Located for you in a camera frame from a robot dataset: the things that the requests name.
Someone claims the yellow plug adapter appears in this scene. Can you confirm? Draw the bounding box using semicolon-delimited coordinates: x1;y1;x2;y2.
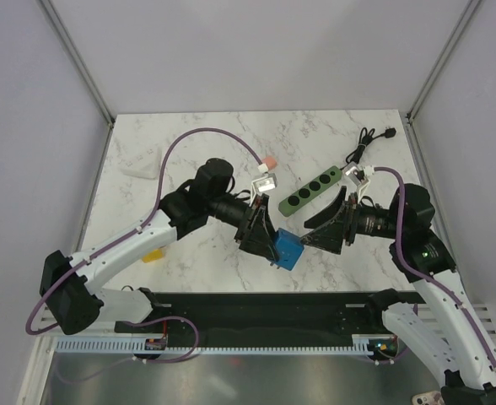
141;249;164;263

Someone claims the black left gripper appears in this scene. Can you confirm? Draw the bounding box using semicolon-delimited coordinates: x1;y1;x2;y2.
208;194;281;262

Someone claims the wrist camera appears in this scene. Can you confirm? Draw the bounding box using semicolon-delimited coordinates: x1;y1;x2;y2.
342;162;375;202
250;172;277;203

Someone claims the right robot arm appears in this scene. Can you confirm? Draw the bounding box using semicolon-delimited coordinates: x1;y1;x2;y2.
301;183;496;404

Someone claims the aluminium frame rail right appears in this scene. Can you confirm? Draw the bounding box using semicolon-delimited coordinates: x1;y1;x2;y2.
402;0;483;126

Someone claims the aluminium frame rail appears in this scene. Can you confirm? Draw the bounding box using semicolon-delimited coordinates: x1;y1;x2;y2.
402;0;483;126
36;0;116;127

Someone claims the aluminium frame rail left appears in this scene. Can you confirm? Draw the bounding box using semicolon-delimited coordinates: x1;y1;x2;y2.
36;0;116;127

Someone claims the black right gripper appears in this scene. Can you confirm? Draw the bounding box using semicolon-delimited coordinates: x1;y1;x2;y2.
300;185;405;252

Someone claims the white slotted cable duct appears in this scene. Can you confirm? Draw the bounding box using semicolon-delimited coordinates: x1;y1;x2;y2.
54;335;382;356

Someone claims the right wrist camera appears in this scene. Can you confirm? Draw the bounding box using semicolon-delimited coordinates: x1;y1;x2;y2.
342;162;375;202

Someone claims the blue cube socket adapter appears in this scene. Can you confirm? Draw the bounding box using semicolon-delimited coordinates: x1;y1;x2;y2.
271;229;304;271

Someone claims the pink plug adapter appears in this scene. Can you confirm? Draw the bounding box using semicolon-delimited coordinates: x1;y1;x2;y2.
258;156;278;173

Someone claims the green power strip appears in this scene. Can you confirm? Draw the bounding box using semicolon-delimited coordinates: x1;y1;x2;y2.
278;165;342;217

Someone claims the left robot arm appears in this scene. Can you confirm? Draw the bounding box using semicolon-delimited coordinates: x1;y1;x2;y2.
39;158;279;335

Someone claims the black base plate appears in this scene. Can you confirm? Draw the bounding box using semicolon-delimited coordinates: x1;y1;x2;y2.
114;287;426;349

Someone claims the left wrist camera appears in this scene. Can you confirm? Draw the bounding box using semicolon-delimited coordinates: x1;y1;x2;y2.
250;172;277;203

